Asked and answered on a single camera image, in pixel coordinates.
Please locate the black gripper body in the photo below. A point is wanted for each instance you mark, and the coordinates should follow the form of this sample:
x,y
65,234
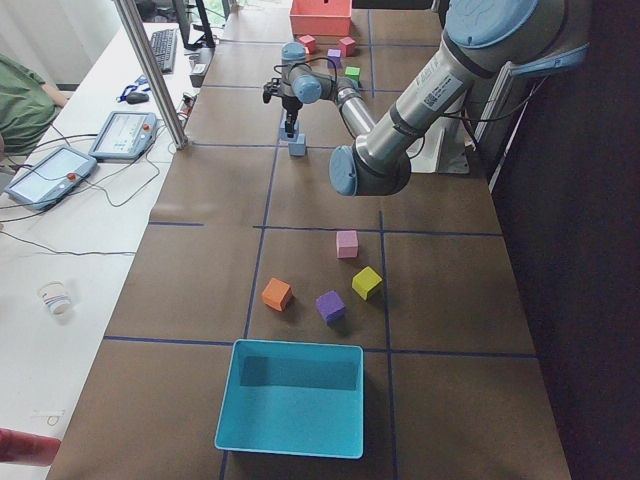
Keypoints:
x,y
290,105

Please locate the light blue foam block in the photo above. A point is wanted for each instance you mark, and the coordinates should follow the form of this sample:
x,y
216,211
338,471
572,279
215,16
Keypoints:
x,y
297,147

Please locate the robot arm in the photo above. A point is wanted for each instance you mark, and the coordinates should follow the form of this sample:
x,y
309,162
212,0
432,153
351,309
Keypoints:
x,y
478,39

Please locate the red foam block upper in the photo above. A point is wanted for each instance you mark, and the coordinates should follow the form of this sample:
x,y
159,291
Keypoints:
x,y
308,42

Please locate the red foam block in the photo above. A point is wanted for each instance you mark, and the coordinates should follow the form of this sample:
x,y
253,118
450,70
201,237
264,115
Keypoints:
x,y
308,42
347,46

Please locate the purple foam block right side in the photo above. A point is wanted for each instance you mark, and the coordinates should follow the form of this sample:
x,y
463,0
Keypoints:
x,y
334,58

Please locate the purple foam block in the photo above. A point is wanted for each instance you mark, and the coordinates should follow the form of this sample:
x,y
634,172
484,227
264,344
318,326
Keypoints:
x,y
334,58
330,306

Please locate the green foam block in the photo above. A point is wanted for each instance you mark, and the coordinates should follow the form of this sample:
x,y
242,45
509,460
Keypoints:
x,y
353,73

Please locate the red foam block lower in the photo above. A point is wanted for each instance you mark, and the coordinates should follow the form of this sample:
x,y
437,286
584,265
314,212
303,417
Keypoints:
x,y
347,46

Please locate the pink plastic bin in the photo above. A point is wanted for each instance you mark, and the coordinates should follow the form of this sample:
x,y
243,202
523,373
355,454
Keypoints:
x,y
321,17

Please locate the black keyboard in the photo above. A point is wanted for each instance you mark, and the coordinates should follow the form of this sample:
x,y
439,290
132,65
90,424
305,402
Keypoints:
x,y
163,46

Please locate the pink foam block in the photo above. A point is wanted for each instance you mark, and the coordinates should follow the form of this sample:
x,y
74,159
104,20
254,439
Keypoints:
x,y
347,244

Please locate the black computer mouse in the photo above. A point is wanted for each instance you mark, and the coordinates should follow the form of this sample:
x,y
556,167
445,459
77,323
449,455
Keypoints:
x,y
135,98

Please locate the teach pendant far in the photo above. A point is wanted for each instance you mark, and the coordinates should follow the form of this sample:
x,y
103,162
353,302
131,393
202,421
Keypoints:
x,y
124,137

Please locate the teach pendant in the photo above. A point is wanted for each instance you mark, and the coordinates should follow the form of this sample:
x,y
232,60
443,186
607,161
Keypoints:
x,y
124,137
51,179

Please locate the yellow foam block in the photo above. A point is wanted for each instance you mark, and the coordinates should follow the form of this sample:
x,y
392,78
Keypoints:
x,y
366,283

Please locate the orange foam block left side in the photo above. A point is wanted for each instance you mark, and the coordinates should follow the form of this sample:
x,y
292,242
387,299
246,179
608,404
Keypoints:
x,y
277,294

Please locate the purple foam block left side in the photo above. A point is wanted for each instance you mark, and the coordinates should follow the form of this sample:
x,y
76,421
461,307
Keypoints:
x,y
330,306

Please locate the teach pendant near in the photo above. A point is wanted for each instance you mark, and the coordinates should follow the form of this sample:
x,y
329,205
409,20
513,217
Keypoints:
x,y
51,179

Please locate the person in green shirt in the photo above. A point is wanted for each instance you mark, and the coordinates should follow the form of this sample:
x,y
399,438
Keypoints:
x,y
29,105

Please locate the teal plastic bin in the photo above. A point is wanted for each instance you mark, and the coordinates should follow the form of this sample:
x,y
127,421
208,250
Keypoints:
x,y
293,398

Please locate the paper cup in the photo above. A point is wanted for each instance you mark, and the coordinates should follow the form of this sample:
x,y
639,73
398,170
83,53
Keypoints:
x,y
55,297

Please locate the red cylinder object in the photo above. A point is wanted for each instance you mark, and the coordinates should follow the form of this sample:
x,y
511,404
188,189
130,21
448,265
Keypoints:
x,y
28,449

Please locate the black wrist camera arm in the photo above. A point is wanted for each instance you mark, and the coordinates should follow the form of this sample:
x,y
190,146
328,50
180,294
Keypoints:
x,y
271,88

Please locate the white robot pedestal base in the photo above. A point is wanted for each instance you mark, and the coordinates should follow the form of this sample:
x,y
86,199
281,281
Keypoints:
x,y
441,150

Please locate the aluminium frame post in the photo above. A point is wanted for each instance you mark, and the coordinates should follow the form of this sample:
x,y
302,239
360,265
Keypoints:
x,y
137,35

